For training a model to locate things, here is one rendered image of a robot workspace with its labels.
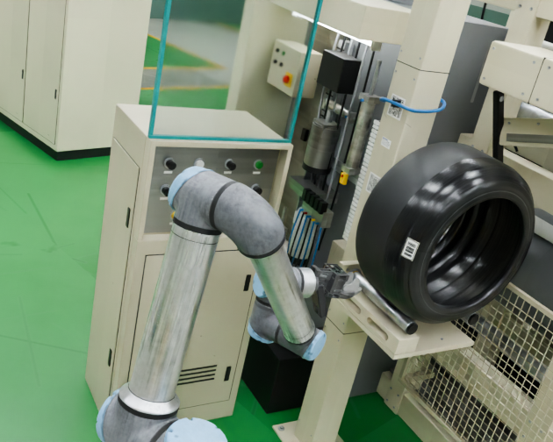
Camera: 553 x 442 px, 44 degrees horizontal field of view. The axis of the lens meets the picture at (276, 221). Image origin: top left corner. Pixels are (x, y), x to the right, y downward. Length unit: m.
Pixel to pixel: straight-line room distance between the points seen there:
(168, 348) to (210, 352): 1.22
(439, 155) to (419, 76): 0.30
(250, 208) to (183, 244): 0.18
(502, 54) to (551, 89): 0.24
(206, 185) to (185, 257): 0.17
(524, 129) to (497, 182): 0.42
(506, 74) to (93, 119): 3.76
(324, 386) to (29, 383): 1.27
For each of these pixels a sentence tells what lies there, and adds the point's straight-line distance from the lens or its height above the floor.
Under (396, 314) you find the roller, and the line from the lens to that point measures 2.30.
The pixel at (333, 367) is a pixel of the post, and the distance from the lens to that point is 2.76.
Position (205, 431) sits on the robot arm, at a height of 0.90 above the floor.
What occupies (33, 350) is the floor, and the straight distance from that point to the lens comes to 3.37.
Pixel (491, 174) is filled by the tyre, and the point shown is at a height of 1.44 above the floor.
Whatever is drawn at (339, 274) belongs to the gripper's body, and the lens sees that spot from 2.04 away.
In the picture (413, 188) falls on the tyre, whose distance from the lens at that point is 2.09.
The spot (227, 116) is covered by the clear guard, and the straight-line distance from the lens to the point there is 2.38.
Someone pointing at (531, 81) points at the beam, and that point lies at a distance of 2.34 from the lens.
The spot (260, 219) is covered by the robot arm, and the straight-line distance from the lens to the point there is 1.45.
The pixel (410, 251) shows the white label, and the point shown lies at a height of 1.20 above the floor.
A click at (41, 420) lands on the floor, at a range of 3.01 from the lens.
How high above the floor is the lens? 2.00
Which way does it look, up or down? 23 degrees down
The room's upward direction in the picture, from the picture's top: 13 degrees clockwise
